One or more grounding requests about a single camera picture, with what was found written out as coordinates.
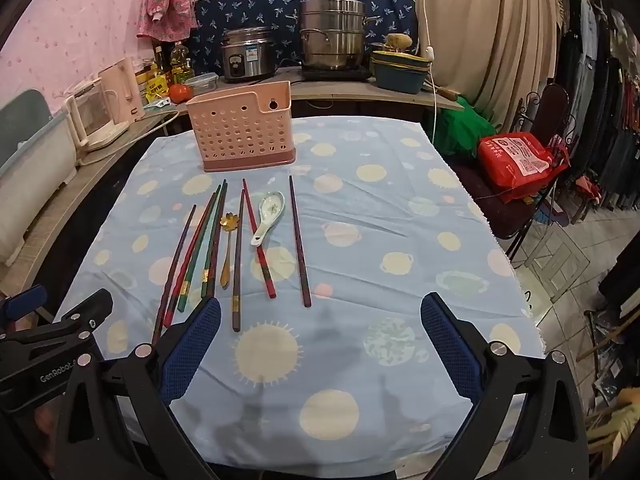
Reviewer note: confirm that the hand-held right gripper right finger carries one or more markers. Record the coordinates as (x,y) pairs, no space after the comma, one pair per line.
(450,345)

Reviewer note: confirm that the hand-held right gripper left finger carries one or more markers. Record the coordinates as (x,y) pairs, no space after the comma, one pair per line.
(190,350)

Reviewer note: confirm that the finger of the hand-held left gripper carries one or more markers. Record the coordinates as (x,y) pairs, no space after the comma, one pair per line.
(92,310)
(26,299)

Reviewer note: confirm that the green chopstick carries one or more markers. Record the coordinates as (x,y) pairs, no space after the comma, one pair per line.
(205,274)
(186,285)

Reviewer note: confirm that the dark brown chopstick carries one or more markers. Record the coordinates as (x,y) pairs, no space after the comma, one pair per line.
(218,240)
(175,275)

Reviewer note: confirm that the red black chopstick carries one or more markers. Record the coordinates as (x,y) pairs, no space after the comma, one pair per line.
(260,250)
(192,255)

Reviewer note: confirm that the brown gold band chopstick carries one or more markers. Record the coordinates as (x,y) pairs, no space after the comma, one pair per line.
(239,260)

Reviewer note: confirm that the gold flower spoon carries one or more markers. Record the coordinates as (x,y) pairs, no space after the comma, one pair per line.
(230,220)

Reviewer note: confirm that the maroon chopstick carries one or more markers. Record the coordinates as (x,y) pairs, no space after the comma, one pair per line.
(299,245)

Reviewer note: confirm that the white ceramic spoon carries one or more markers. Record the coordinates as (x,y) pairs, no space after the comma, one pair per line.
(271,206)

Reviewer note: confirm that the pink perforated utensil holder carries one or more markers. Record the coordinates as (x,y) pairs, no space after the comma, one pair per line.
(240,130)

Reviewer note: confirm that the blue planet print tablecloth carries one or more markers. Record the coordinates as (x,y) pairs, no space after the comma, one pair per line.
(360,260)

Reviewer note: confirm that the white bin with blue lid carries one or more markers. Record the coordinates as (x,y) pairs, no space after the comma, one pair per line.
(30,150)

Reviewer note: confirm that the white glass kettle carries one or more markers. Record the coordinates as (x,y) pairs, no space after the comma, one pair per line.
(97,115)

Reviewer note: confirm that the red bag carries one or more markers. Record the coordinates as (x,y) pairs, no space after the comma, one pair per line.
(517,157)

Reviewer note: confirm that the small green white packet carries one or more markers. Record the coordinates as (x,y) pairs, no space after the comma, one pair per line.
(157,104)

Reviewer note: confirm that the green plastic bag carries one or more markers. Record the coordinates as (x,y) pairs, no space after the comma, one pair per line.
(462,127)

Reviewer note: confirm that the pink electric kettle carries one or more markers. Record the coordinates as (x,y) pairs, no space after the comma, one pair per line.
(122,90)

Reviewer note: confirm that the yellow label bottle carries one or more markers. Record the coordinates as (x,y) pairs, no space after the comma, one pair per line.
(152,85)

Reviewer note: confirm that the red tomato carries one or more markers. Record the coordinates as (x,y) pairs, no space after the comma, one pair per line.
(180,92)

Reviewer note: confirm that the glass food container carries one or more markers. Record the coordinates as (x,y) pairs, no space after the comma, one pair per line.
(201,83)

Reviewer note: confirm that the wooden rolling pin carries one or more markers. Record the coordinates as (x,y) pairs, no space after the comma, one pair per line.
(447,93)

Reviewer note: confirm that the dark metal chair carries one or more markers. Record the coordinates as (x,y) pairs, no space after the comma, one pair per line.
(550,105)

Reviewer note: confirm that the cooking oil bottle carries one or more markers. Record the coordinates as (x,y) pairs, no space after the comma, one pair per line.
(180,62)

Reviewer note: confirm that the teal lunch box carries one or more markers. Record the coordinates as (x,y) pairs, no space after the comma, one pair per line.
(400,79)

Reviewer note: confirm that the hanging clothes rack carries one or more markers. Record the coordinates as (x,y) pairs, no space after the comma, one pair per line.
(610,110)

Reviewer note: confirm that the black induction cooker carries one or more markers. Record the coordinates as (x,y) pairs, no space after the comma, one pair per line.
(340,75)

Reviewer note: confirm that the silver rice cooker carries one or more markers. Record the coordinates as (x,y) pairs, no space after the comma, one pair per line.
(248,57)

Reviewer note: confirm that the potato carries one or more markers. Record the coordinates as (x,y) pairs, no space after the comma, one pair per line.
(398,40)

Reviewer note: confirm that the pink floral garment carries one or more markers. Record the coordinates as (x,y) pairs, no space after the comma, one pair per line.
(167,0)

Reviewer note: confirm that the beige curtain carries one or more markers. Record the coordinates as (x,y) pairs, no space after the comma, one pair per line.
(490,25)

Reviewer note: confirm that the stainless steel steamer pot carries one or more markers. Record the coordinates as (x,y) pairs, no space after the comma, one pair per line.
(332,35)

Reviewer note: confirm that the navy printed cloth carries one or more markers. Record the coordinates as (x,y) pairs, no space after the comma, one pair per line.
(260,5)

